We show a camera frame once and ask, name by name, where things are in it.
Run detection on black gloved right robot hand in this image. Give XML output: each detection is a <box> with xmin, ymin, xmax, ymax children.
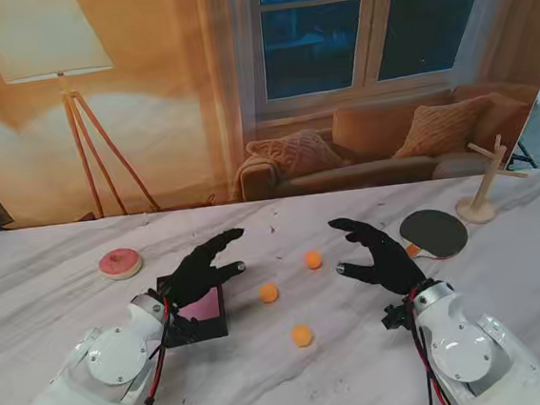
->
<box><xmin>327</xmin><ymin>210</ymin><xmax>429</xmax><ymax>302</ymax></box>

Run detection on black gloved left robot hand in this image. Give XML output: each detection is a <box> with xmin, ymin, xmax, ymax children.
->
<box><xmin>155</xmin><ymin>227</ymin><xmax>253</xmax><ymax>314</ymax></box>

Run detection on red and black ping pong bat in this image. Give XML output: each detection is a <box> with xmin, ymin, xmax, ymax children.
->
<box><xmin>397</xmin><ymin>206</ymin><xmax>471</xmax><ymax>264</ymax></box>

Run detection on black storage box pink inside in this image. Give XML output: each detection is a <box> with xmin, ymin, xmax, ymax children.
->
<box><xmin>154</xmin><ymin>269</ymin><xmax>231</xmax><ymax>351</ymax></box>

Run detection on pink frosted toy donut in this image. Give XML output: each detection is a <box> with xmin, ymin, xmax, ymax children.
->
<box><xmin>96</xmin><ymin>246</ymin><xmax>145</xmax><ymax>283</ymax></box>

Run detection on wooden mug tree stand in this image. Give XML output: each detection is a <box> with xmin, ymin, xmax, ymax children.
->
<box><xmin>449</xmin><ymin>132</ymin><xmax>534</xmax><ymax>228</ymax></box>

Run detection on black tripod legs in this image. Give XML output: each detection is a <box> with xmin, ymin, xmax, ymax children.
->
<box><xmin>507</xmin><ymin>137</ymin><xmax>540</xmax><ymax>172</ymax></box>

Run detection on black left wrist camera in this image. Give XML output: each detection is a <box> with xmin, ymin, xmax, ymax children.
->
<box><xmin>163</xmin><ymin>312</ymin><xmax>207</xmax><ymax>350</ymax></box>

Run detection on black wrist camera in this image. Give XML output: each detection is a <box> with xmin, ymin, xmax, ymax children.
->
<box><xmin>379</xmin><ymin>301</ymin><xmax>415</xmax><ymax>334</ymax></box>
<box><xmin>163</xmin><ymin>312</ymin><xmax>207</xmax><ymax>350</ymax></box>

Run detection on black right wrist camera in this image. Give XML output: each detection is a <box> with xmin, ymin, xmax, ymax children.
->
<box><xmin>379</xmin><ymin>301</ymin><xmax>415</xmax><ymax>334</ymax></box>

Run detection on red black left arm cable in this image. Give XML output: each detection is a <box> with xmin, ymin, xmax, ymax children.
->
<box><xmin>100</xmin><ymin>293</ymin><xmax>185</xmax><ymax>405</ymax></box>

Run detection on red black arm cable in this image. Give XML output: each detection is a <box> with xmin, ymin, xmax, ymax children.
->
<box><xmin>402</xmin><ymin>290</ymin><xmax>456</xmax><ymax>405</ymax></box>
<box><xmin>100</xmin><ymin>293</ymin><xmax>185</xmax><ymax>405</ymax></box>

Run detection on red black right arm cable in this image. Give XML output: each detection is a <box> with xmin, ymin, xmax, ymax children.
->
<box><xmin>402</xmin><ymin>290</ymin><xmax>456</xmax><ymax>405</ymax></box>

